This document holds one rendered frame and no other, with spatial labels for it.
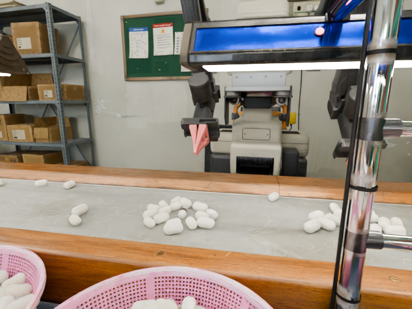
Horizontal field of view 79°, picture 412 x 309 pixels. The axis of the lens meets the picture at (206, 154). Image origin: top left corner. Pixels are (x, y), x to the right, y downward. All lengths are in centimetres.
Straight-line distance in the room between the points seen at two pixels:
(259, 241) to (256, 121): 76
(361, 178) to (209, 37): 29
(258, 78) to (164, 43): 179
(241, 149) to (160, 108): 177
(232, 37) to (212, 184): 42
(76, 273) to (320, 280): 34
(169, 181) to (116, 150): 238
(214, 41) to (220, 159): 108
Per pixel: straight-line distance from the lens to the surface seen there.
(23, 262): 48
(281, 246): 48
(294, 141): 141
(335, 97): 78
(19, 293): 45
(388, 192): 78
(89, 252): 44
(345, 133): 72
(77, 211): 62
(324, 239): 53
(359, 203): 30
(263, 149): 111
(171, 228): 49
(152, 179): 75
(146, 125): 286
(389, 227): 58
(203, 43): 42
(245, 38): 42
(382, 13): 30
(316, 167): 266
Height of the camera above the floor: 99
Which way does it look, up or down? 12 degrees down
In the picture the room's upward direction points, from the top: straight up
